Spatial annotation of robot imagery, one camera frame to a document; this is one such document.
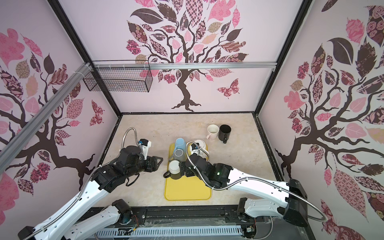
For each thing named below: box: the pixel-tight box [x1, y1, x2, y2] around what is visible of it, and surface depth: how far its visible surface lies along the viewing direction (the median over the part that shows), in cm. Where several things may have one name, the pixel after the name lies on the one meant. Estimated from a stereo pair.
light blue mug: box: [173, 137, 186, 154], surface depth 94 cm
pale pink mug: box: [206, 124, 220, 141], surface depth 100 cm
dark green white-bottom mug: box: [163, 159, 182, 180], surface depth 83 cm
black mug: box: [218, 124, 232, 144], surface depth 101 cm
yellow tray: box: [164, 143, 212, 201], surface depth 83 cm
